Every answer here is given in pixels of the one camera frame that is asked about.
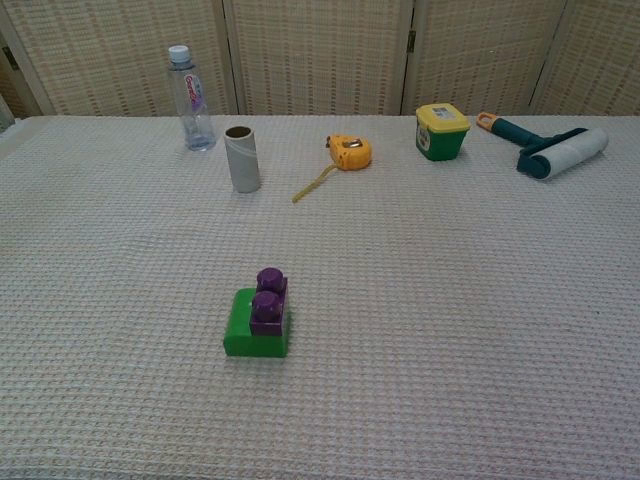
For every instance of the purple toy brick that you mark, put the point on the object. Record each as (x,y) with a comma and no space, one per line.
(266,310)

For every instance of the green toy brick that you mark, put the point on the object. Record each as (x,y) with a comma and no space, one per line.
(240,330)

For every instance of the yellow tape measure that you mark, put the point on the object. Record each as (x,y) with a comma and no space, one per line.
(352,152)

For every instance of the white woven tablecloth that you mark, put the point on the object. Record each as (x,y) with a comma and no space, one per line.
(400,300)

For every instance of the cardboard paper tube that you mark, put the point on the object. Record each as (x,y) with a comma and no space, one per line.
(243,165)

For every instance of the green tub with yellow lid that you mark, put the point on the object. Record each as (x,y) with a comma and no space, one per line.
(440,137)

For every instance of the clear plastic water bottle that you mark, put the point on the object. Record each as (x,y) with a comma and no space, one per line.
(192,110)

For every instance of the beige woven folding screen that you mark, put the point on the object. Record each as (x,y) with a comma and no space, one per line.
(320,55)

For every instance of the teal lint roller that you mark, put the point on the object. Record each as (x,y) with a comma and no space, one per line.
(565,152)

